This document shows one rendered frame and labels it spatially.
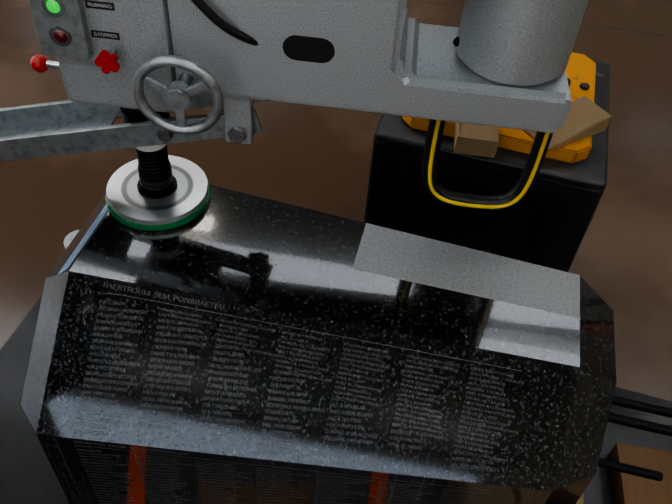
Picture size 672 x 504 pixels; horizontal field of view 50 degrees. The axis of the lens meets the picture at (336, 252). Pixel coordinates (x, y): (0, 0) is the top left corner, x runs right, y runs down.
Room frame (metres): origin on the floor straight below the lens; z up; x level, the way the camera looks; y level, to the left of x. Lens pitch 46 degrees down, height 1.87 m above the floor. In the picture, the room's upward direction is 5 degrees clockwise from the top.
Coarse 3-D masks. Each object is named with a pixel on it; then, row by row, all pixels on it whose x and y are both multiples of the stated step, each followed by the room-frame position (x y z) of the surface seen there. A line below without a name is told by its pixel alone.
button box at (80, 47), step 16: (32, 0) 1.01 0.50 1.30; (64, 0) 1.01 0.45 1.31; (80, 0) 1.02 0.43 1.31; (48, 16) 1.01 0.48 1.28; (64, 16) 1.01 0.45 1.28; (80, 16) 1.01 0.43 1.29; (48, 32) 1.01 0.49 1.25; (80, 32) 1.01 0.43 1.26; (48, 48) 1.01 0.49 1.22; (64, 48) 1.01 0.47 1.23; (80, 48) 1.01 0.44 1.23
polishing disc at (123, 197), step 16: (176, 160) 1.22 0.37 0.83; (112, 176) 1.15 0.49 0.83; (128, 176) 1.15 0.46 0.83; (176, 176) 1.17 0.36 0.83; (192, 176) 1.17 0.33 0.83; (112, 192) 1.10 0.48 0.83; (128, 192) 1.10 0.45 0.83; (176, 192) 1.12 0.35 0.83; (192, 192) 1.12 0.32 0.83; (112, 208) 1.06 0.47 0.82; (128, 208) 1.06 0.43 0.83; (144, 208) 1.06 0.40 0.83; (160, 208) 1.06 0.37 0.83; (176, 208) 1.07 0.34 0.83; (192, 208) 1.07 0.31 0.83; (144, 224) 1.03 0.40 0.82; (160, 224) 1.03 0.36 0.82
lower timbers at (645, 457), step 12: (624, 444) 1.05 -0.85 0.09; (612, 456) 1.03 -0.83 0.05; (624, 456) 1.01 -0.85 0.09; (636, 456) 1.01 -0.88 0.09; (648, 456) 1.02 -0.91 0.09; (660, 456) 1.02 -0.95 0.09; (648, 468) 0.98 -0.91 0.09; (660, 468) 0.98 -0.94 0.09; (612, 480) 0.97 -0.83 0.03; (624, 480) 0.94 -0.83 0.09; (636, 480) 0.94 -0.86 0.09; (648, 480) 0.94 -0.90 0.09; (624, 492) 0.90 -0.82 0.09; (636, 492) 0.91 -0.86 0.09; (648, 492) 0.91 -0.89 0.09; (660, 492) 0.91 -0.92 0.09
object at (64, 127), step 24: (0, 120) 1.20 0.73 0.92; (24, 120) 1.19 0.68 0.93; (48, 120) 1.19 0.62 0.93; (72, 120) 1.19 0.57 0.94; (96, 120) 1.18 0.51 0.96; (192, 120) 1.07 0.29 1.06; (0, 144) 1.08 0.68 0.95; (24, 144) 1.08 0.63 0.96; (48, 144) 1.08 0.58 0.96; (72, 144) 1.08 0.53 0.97; (96, 144) 1.07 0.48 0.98; (120, 144) 1.07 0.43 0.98; (144, 144) 1.07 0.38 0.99
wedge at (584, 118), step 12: (576, 108) 1.58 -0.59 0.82; (588, 108) 1.58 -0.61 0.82; (600, 108) 1.58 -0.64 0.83; (576, 120) 1.54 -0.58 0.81; (588, 120) 1.54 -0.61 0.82; (600, 120) 1.53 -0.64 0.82; (528, 132) 1.50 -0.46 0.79; (564, 132) 1.50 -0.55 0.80; (576, 132) 1.49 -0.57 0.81; (588, 132) 1.51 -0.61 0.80; (600, 132) 1.54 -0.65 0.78; (552, 144) 1.46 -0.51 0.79; (564, 144) 1.47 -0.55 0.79
